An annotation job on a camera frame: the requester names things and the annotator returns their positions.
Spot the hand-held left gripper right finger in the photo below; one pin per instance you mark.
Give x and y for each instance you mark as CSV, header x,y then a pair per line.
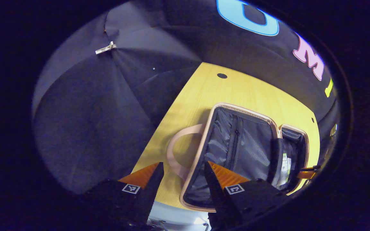
x,y
217,195

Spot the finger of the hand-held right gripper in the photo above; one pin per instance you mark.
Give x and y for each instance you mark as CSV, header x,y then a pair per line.
x,y
305,175

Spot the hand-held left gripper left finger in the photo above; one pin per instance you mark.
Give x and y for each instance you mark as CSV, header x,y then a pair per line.
x,y
151,192

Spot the pink suitcase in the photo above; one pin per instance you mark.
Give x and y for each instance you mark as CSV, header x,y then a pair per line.
x,y
252,144

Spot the person's white clothing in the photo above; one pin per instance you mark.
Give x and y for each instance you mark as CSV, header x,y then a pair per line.
x,y
178,218

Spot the black backdrop cloth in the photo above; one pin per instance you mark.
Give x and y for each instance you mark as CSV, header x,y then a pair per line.
x,y
92,112

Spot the white cloth clip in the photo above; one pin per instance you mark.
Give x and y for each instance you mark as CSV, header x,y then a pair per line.
x,y
105,48

